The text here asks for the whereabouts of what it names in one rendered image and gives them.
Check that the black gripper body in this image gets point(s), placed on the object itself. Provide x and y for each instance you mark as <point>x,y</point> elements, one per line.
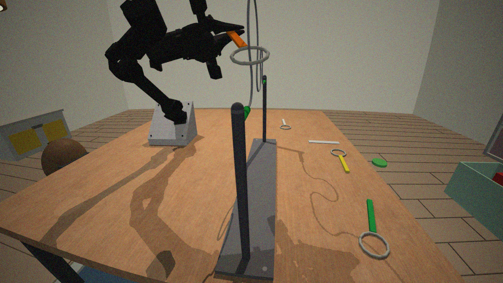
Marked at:
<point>198,8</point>

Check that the grey ring with green handle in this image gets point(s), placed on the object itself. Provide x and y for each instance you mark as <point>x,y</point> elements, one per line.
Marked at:
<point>372,230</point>

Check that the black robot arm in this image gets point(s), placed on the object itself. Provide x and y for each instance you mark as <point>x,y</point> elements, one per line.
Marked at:
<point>148,34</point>

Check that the yellow handle with grey loop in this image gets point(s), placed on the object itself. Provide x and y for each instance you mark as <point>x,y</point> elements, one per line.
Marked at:
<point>342,160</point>

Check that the grey ring with orange handle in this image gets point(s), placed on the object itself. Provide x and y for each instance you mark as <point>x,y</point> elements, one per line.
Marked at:
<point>243,46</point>

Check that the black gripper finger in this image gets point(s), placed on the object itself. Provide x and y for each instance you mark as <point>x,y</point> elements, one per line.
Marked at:
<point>219,26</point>
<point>223,39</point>

